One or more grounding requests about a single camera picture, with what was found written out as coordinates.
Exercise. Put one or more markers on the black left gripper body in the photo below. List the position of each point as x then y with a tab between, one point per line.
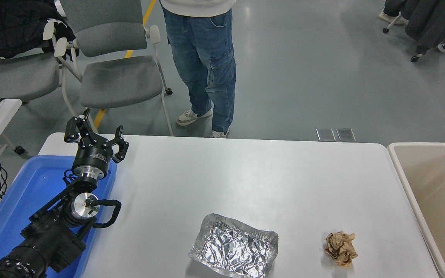
92	156

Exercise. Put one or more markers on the grey folding chair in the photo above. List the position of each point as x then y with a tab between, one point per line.
17	77
118	81

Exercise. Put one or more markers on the blue plastic tray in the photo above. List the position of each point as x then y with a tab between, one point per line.
21	193

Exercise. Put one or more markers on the person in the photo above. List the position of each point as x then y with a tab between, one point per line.
392	17
207	58

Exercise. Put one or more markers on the black jacket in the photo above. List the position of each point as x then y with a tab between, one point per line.
10	27

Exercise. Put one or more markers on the silver foil tray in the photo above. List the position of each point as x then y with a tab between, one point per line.
234	247

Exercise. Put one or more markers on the metal floor plate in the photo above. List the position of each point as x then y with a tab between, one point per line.
325	134
346	134

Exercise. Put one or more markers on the crumpled tan paper ball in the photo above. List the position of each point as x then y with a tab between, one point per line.
340	249

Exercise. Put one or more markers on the large pale bin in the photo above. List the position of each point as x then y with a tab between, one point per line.
439	193

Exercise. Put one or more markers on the white wheeled chair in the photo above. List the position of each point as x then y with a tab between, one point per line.
443	47

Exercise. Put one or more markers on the dark grey coat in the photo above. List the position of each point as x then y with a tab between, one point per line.
435	19

